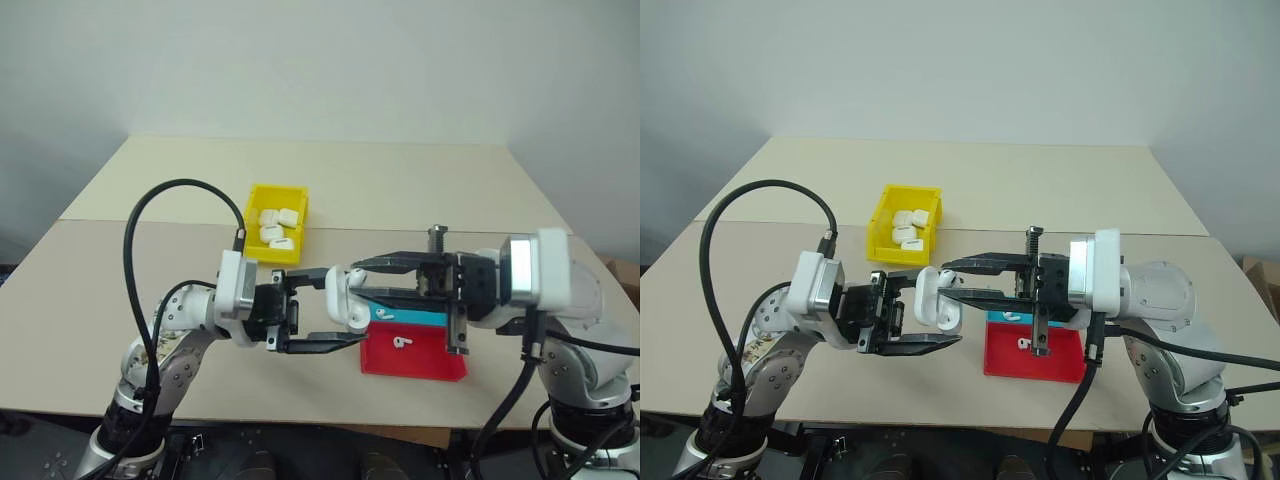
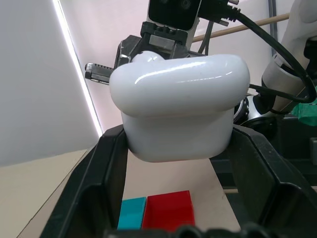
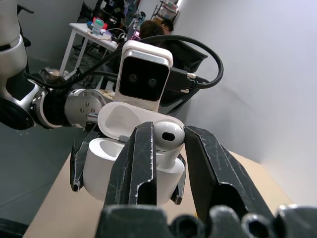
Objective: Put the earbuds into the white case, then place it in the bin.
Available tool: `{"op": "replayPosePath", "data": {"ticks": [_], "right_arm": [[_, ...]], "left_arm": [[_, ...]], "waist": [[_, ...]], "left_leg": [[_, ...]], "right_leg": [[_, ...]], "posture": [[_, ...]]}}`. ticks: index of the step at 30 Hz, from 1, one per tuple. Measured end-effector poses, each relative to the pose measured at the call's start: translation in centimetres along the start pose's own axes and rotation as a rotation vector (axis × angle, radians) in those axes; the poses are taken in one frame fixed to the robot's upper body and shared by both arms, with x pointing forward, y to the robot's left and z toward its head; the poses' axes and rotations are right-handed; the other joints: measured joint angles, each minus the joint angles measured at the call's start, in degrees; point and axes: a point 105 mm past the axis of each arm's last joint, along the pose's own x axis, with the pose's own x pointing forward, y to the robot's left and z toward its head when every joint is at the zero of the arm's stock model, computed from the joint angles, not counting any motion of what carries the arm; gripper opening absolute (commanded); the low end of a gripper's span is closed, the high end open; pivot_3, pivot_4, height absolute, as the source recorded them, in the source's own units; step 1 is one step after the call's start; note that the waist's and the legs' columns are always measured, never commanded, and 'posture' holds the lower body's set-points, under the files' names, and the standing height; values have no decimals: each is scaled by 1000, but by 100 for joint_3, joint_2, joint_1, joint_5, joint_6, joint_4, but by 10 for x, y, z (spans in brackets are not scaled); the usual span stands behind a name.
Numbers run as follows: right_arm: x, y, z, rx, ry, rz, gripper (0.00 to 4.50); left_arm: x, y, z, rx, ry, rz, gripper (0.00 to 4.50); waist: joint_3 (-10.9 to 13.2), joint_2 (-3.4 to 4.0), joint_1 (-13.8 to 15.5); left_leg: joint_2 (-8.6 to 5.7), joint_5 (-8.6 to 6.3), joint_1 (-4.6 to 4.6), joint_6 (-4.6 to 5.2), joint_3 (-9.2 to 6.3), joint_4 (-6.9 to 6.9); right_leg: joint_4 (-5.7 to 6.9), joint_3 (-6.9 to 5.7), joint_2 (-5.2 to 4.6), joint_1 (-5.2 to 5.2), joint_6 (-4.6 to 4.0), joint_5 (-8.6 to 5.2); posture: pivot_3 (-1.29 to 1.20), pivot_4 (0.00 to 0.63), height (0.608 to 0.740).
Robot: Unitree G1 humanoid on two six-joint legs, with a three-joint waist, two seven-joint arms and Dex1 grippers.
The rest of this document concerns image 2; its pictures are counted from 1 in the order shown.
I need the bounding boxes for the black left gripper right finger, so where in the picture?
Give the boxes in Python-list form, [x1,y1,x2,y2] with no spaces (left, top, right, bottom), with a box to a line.
[210,123,317,238]

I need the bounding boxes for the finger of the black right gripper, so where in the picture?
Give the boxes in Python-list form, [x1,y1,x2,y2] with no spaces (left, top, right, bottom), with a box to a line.
[172,41,190,60]
[115,34,144,72]

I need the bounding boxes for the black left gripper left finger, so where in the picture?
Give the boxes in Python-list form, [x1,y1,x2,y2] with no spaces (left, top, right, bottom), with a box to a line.
[41,123,130,238]

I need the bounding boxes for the white earbud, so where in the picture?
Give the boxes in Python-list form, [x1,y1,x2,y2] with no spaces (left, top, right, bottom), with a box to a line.
[132,50,167,65]

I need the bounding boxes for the white earbud charging case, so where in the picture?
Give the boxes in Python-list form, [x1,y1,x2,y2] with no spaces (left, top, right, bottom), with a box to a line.
[108,53,251,163]

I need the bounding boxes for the teal plastic bin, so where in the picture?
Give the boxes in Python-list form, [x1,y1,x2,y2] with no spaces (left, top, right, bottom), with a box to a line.
[117,197,147,230]

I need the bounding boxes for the red plastic bin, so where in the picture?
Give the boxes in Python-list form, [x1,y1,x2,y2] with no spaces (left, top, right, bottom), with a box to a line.
[141,190,196,230]

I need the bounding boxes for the white LED light strip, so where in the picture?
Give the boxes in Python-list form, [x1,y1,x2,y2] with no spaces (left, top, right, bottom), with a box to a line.
[53,0,104,139]

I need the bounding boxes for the long wooden dowel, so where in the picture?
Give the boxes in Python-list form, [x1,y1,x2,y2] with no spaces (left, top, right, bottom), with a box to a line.
[192,13,290,43]

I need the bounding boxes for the grey thin cable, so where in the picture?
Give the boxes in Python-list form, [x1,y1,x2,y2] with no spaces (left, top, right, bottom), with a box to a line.
[199,19,215,55]

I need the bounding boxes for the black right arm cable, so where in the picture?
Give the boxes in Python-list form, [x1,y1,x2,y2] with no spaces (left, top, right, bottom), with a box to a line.
[198,0,317,105]

